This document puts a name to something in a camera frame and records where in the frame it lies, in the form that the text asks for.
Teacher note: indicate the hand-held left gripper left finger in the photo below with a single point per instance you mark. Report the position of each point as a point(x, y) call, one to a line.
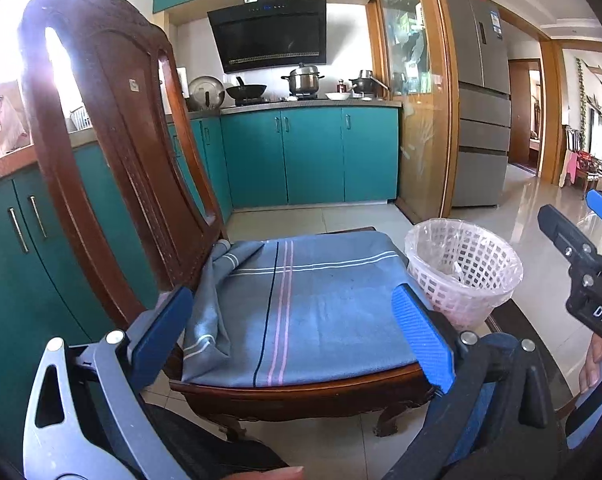
point(161, 340)

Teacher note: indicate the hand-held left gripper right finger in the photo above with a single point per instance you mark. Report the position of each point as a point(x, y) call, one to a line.
point(423, 340)

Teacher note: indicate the white mesh wastebasket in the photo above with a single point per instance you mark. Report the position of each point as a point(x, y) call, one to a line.
point(461, 305)

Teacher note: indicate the person's right hand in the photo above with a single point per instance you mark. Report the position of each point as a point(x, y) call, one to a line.
point(593, 365)

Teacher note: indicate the person's left hand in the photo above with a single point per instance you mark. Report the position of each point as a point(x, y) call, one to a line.
point(271, 474)

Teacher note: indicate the dark wooden armchair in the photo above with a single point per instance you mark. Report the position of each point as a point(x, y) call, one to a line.
point(593, 170)

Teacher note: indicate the pink hanging cloth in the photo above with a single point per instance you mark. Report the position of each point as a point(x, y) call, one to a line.
point(570, 170)

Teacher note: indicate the blue-grey striped cloth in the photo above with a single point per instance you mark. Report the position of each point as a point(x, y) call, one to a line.
point(331, 310)

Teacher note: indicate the green garland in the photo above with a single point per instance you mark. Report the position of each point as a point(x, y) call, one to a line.
point(581, 105)

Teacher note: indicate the wooden doorway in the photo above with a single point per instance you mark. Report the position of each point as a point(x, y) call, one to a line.
point(521, 120)

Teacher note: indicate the silver refrigerator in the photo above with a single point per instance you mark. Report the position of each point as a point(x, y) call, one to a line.
point(481, 110)

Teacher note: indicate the glass sliding door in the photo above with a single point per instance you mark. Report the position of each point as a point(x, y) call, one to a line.
point(416, 110)

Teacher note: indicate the teal lower cabinets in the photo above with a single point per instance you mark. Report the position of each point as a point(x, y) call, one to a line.
point(311, 160)

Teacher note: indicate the white dish rack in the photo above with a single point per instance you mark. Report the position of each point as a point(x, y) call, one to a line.
point(80, 119)

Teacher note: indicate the carved wooden chair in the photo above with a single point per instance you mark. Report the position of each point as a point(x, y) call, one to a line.
point(106, 110)

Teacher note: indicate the steel pan lid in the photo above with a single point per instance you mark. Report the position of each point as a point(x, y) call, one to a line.
point(206, 94)

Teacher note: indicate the black cooking pot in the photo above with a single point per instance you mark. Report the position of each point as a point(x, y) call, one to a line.
point(366, 85)

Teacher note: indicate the white electric kettle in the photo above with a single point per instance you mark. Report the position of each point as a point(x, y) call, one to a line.
point(182, 82)

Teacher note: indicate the white bowl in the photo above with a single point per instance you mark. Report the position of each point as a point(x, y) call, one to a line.
point(337, 96)

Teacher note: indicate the black wok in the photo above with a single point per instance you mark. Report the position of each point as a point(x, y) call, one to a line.
point(246, 91)

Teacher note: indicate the pale pink cloth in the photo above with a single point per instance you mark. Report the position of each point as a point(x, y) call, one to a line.
point(6, 125)

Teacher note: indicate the gas stove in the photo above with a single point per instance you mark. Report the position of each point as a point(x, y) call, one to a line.
point(281, 101)

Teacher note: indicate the steel stockpot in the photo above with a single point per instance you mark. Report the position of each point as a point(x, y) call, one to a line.
point(302, 81)

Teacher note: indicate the black range hood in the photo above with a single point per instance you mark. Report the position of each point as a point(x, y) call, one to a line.
point(271, 35)

